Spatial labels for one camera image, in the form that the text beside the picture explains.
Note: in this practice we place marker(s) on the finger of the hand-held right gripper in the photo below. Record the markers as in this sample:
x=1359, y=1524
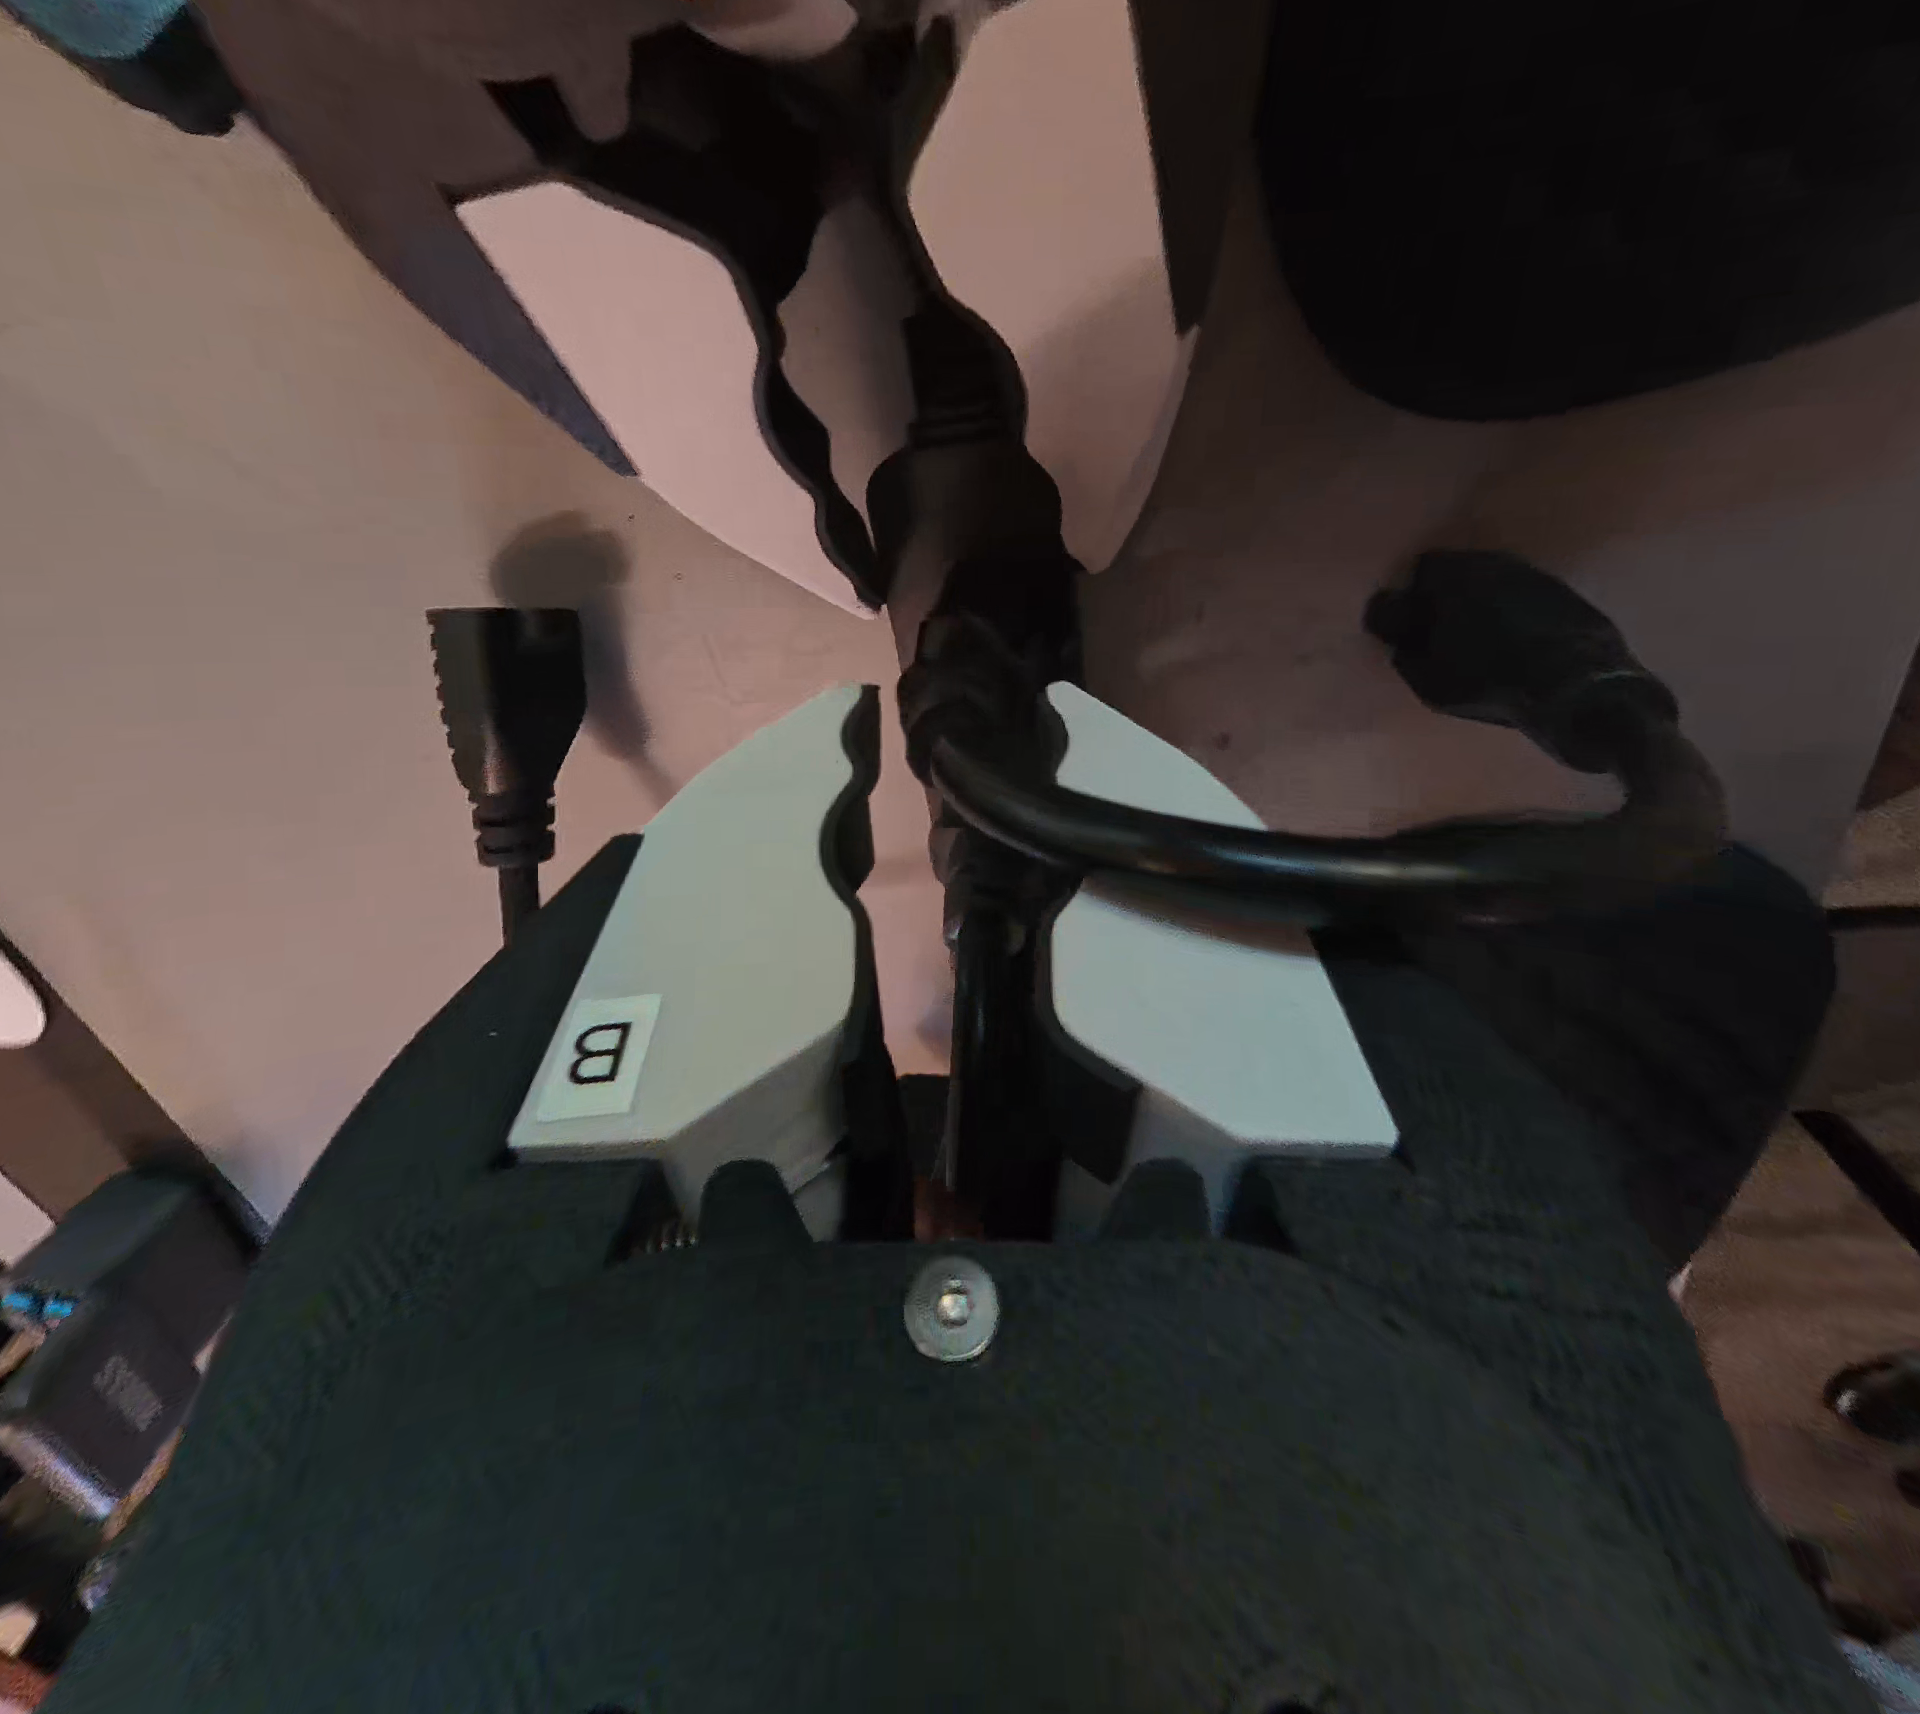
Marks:
x=630, y=319
x=1064, y=199

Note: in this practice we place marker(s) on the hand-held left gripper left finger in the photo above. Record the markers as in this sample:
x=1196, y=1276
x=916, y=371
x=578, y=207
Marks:
x=720, y=934

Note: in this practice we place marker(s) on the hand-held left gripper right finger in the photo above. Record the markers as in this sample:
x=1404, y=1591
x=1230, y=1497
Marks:
x=1200, y=1024

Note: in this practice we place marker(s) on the black quilted bag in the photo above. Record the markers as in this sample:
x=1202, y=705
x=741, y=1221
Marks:
x=1574, y=94

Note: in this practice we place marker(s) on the dark grey device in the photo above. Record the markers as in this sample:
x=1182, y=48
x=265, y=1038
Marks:
x=104, y=1324

